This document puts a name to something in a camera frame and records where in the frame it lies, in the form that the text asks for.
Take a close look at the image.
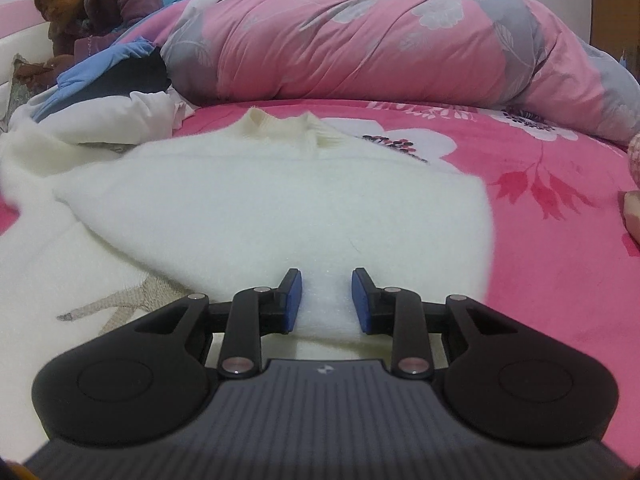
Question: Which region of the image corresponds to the pink floral bed blanket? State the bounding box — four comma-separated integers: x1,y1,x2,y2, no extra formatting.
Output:
0,97,640,480

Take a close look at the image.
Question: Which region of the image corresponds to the beige folded garment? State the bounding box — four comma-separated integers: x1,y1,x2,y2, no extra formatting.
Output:
620,190,640,246

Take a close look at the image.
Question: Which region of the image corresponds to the black garment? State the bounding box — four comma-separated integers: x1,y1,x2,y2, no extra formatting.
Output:
65,52,173,106

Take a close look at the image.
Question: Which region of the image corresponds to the pale pink white garment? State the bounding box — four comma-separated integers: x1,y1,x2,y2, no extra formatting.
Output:
7,91,193,146

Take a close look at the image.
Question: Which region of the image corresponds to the white fluffy sweater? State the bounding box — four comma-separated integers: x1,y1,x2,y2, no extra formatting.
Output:
0,107,493,356

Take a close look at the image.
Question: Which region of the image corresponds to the grey patterned pillow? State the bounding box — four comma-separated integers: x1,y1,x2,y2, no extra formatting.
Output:
5,52,51,122

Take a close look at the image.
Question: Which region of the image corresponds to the pink checked folded garment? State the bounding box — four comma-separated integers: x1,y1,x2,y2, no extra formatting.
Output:
627,132,640,186

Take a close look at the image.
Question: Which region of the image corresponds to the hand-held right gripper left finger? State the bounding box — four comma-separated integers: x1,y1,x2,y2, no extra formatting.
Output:
132,267,305,378

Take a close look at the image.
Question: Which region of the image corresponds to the light blue padded jacket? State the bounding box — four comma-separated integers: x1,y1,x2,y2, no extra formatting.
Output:
32,40,161,121

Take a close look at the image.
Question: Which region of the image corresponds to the pink grey floral quilt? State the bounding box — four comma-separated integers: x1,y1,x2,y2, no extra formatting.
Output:
107,0,640,143

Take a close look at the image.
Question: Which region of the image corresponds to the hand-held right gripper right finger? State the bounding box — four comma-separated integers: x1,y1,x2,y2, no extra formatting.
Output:
351,267,516,378

